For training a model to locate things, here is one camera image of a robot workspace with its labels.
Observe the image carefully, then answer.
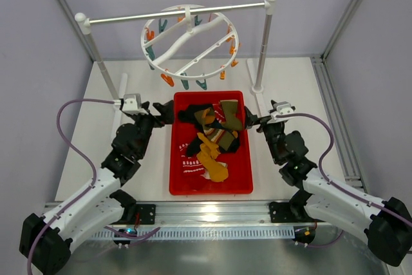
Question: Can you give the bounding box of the olive orange sock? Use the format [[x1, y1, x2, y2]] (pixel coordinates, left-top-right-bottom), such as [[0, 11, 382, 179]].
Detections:
[[220, 99, 243, 131]]

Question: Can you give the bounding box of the yellow sock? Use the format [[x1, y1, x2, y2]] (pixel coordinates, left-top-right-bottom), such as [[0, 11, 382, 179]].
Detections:
[[197, 133, 221, 159]]

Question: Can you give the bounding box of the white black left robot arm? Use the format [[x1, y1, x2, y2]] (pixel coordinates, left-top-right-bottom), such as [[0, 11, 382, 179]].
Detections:
[[19, 95, 174, 274]]

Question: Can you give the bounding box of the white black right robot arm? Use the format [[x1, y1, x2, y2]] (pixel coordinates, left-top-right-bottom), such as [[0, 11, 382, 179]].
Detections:
[[244, 101, 411, 267]]

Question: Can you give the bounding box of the white round clip hanger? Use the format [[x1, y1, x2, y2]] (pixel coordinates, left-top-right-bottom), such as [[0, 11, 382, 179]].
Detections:
[[140, 5, 241, 90]]

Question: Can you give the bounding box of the black sock in bin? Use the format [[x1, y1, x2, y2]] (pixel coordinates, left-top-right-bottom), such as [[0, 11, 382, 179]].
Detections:
[[177, 104, 212, 125]]

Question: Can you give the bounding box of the mustard sock in bin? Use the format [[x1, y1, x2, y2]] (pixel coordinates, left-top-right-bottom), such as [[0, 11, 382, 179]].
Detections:
[[196, 152, 229, 182]]

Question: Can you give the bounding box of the red white patterned sock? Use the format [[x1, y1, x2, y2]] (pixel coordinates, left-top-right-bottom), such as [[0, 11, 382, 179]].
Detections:
[[178, 109, 232, 192]]

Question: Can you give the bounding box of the red plastic bin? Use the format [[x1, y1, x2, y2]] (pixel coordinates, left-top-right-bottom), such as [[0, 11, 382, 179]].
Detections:
[[169, 90, 253, 196]]

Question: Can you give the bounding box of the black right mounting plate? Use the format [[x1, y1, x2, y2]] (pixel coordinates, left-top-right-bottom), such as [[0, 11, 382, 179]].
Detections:
[[268, 202, 323, 223]]

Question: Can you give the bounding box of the black mounting plate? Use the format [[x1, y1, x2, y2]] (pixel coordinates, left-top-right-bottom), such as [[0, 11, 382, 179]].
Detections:
[[268, 202, 323, 223], [118, 204, 156, 225]]

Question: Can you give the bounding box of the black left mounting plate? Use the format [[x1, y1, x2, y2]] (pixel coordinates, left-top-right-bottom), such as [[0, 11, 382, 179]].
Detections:
[[118, 204, 156, 225]]

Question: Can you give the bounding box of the white metal drying rack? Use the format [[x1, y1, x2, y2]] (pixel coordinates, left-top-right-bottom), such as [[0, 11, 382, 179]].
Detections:
[[74, 0, 278, 121]]

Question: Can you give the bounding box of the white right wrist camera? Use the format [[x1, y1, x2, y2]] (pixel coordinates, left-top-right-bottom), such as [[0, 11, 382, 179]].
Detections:
[[269, 101, 295, 122]]

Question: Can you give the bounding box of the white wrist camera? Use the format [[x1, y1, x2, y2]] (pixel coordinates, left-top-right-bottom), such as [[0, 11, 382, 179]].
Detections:
[[269, 101, 295, 122], [120, 93, 147, 115]]

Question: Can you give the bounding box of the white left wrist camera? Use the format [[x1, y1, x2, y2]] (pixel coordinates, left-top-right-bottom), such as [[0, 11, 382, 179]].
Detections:
[[120, 93, 147, 115]]

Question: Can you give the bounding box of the aluminium frame rail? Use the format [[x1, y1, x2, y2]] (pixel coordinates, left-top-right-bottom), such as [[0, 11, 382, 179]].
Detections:
[[311, 0, 368, 192]]

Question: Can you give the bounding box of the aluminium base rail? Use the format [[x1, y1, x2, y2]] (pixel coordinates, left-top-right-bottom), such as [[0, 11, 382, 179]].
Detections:
[[43, 199, 355, 228]]

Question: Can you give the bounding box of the white slotted cable duct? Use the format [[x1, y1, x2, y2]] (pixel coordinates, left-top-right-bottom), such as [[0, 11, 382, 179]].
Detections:
[[93, 225, 295, 241]]

